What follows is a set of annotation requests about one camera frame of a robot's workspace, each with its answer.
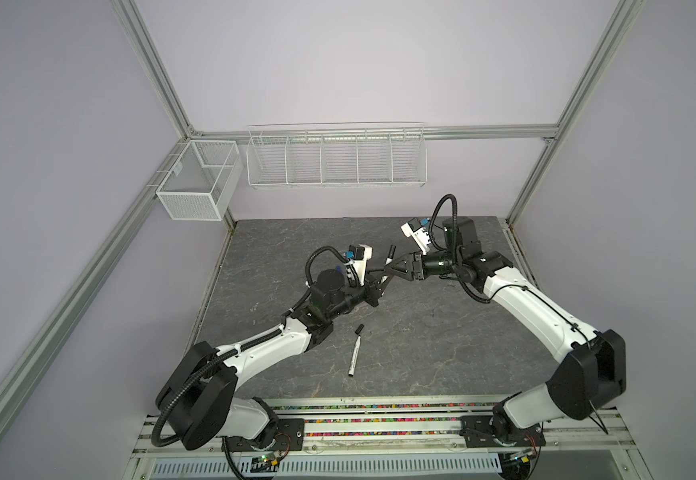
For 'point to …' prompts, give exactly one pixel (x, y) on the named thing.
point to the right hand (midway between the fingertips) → (389, 271)
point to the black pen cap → (359, 329)
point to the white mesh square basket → (203, 181)
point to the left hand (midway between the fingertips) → (393, 275)
